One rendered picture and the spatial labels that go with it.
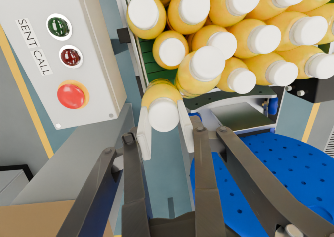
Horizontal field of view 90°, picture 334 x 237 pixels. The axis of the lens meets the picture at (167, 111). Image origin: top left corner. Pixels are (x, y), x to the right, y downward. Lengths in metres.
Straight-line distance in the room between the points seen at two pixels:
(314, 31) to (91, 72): 0.33
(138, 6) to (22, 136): 1.81
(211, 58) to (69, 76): 0.19
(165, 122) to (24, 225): 0.47
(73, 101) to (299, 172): 0.40
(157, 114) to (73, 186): 0.62
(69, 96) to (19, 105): 1.56
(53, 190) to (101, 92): 0.59
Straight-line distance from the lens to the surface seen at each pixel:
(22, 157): 2.12
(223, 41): 0.28
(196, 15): 0.27
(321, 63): 0.37
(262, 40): 0.30
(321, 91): 0.51
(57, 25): 0.25
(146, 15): 0.26
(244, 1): 0.29
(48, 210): 0.59
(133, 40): 0.36
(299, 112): 1.98
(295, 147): 0.47
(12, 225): 0.62
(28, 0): 0.28
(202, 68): 0.21
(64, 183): 0.81
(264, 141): 0.47
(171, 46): 0.26
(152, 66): 0.44
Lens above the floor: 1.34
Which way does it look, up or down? 66 degrees down
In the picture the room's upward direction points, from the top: 171 degrees clockwise
